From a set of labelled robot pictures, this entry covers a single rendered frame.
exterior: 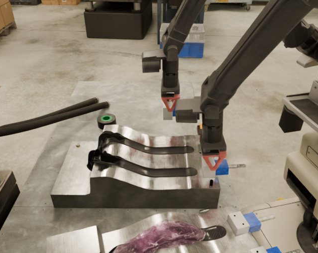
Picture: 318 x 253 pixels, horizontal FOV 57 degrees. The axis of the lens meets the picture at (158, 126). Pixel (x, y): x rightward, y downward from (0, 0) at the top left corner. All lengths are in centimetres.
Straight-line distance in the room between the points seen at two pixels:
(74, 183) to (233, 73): 58
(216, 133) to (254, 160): 162
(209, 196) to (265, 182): 138
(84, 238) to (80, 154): 38
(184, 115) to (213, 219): 29
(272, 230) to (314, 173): 54
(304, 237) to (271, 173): 78
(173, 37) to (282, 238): 109
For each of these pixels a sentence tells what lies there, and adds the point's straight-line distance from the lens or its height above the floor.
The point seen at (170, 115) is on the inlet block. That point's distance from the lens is 110.
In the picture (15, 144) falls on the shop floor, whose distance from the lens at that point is 274.
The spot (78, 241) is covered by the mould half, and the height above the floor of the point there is 91.
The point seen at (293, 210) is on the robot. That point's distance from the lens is 175.
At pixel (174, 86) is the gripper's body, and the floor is 105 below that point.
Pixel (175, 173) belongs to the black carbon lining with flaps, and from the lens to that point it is 92.
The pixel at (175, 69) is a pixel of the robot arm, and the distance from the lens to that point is 102.
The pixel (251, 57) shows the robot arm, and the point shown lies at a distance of 61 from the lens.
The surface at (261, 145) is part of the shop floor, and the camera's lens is 260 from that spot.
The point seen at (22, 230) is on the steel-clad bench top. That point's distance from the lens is 97.
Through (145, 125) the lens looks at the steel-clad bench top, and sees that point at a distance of 127.
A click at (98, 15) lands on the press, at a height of 36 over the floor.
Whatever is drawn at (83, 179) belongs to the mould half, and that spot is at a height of 86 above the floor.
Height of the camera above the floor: 152
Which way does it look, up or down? 35 degrees down
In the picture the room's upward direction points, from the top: straight up
